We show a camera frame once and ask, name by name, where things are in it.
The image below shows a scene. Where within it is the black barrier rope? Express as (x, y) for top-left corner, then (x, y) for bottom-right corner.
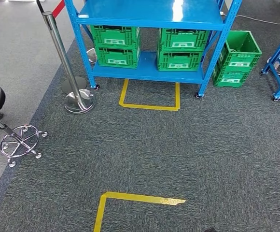
(36, 0), (45, 14)

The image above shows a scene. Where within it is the chrome stanchion post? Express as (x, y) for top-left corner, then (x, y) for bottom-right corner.
(42, 11), (96, 115)

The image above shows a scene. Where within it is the white floor cable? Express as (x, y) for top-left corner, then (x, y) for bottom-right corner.
(220, 12), (280, 27)

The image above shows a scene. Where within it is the red barrier belt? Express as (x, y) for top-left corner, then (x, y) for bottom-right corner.
(52, 0), (66, 19)

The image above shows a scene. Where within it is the chrome round stanchion base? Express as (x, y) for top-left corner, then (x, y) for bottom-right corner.
(266, 57), (280, 77)
(86, 48), (97, 65)

